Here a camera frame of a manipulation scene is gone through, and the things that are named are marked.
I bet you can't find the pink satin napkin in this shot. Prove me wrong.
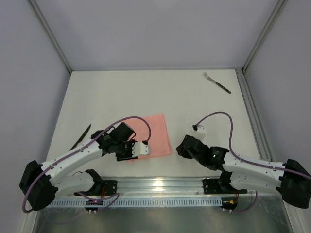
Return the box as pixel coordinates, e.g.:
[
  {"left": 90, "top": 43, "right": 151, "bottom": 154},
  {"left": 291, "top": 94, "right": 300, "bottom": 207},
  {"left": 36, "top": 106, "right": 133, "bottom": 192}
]
[{"left": 124, "top": 114, "right": 172, "bottom": 162}]

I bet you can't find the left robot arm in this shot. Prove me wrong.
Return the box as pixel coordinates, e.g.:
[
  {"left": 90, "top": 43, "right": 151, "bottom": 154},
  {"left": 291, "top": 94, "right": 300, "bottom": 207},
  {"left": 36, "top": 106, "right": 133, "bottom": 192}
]
[{"left": 19, "top": 123, "right": 149, "bottom": 213}]

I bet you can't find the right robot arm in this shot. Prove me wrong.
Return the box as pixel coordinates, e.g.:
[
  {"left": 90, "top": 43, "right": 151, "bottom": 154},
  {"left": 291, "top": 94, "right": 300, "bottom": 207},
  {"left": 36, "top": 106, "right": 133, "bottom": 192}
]
[{"left": 176, "top": 135, "right": 311, "bottom": 209}]

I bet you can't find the left controller board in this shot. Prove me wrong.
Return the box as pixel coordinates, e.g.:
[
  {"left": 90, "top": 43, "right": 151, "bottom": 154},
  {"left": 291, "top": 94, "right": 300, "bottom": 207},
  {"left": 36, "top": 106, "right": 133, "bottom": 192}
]
[{"left": 85, "top": 200, "right": 103, "bottom": 212}]

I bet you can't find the controller board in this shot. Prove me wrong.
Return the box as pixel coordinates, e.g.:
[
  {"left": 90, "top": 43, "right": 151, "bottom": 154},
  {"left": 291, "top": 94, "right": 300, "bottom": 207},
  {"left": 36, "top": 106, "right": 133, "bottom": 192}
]
[
  {"left": 220, "top": 198, "right": 238, "bottom": 212},
  {"left": 85, "top": 200, "right": 103, "bottom": 212}
]

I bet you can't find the right controller board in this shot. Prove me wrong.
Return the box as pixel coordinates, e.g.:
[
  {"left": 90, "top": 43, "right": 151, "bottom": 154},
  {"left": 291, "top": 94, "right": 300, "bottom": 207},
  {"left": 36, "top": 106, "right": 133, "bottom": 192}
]
[{"left": 220, "top": 198, "right": 238, "bottom": 212}]

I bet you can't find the metal fork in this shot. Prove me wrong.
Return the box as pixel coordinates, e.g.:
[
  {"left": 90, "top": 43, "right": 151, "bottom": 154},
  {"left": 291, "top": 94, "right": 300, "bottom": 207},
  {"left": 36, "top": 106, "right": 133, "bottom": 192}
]
[{"left": 203, "top": 72, "right": 231, "bottom": 94}]

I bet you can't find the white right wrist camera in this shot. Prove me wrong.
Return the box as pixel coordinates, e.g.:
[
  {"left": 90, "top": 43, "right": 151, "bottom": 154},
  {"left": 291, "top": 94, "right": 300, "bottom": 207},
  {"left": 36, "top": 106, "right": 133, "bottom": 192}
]
[{"left": 192, "top": 125, "right": 207, "bottom": 141}]

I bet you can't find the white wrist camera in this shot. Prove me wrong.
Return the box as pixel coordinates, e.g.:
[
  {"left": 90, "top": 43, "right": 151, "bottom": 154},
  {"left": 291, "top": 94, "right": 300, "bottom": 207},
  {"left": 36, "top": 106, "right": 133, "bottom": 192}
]
[
  {"left": 132, "top": 142, "right": 151, "bottom": 157},
  {"left": 192, "top": 125, "right": 207, "bottom": 141}
]

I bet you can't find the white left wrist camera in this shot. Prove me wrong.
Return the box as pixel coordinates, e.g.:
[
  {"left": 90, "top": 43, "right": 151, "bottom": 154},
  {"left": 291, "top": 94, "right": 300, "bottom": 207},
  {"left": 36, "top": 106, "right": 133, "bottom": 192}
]
[{"left": 132, "top": 142, "right": 151, "bottom": 157}]

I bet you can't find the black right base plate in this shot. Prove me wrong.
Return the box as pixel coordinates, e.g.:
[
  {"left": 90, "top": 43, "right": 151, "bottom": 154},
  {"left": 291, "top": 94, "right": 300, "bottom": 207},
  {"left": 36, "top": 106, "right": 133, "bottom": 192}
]
[{"left": 202, "top": 178, "right": 248, "bottom": 195}]

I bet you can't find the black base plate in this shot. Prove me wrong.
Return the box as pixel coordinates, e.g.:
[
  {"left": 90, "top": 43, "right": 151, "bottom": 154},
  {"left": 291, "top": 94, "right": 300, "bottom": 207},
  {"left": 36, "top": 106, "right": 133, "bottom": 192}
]
[
  {"left": 202, "top": 178, "right": 248, "bottom": 195},
  {"left": 99, "top": 180, "right": 118, "bottom": 197}
]

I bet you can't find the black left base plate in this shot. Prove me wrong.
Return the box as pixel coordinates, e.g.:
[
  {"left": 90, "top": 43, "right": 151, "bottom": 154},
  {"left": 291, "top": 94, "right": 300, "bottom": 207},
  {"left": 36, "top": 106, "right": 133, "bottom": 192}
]
[{"left": 99, "top": 180, "right": 118, "bottom": 197}]

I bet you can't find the aluminium front rail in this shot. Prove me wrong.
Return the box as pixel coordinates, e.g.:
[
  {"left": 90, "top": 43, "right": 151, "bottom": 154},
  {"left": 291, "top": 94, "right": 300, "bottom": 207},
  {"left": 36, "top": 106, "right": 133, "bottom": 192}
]
[{"left": 28, "top": 176, "right": 295, "bottom": 199}]

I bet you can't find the aluminium rail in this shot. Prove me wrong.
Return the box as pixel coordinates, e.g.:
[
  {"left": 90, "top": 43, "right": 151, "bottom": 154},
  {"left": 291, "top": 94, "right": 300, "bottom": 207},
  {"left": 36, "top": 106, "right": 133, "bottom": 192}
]
[
  {"left": 235, "top": 69, "right": 275, "bottom": 161},
  {"left": 28, "top": 176, "right": 295, "bottom": 199}
]

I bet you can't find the slotted cable duct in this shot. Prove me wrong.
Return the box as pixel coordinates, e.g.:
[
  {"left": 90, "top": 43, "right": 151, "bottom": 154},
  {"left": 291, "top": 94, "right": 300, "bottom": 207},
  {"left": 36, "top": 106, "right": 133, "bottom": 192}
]
[{"left": 48, "top": 197, "right": 222, "bottom": 208}]

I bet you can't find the aluminium right side rail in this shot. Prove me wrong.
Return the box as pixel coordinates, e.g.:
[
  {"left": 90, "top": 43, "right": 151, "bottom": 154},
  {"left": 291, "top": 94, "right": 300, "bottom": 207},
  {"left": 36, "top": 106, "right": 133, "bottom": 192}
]
[{"left": 235, "top": 69, "right": 275, "bottom": 161}]

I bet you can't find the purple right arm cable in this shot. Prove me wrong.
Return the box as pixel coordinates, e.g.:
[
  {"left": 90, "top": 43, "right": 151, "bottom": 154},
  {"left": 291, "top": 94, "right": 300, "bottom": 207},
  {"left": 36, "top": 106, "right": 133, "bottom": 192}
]
[{"left": 193, "top": 111, "right": 311, "bottom": 214}]

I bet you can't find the right frame post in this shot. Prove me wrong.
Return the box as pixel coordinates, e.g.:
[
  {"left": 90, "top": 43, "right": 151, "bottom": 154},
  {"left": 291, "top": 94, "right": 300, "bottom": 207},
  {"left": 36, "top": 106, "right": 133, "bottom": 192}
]
[{"left": 242, "top": 0, "right": 288, "bottom": 73}]

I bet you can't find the frame post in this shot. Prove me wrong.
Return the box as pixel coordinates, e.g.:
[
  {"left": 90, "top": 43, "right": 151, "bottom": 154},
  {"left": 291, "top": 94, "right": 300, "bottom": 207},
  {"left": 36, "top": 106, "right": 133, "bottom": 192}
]
[
  {"left": 242, "top": 0, "right": 288, "bottom": 73},
  {"left": 27, "top": 0, "right": 73, "bottom": 74}
]

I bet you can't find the left frame post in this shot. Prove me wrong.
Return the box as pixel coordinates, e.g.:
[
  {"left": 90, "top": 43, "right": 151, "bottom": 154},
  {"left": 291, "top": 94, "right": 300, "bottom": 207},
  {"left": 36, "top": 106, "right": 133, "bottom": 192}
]
[{"left": 27, "top": 0, "right": 73, "bottom": 74}]

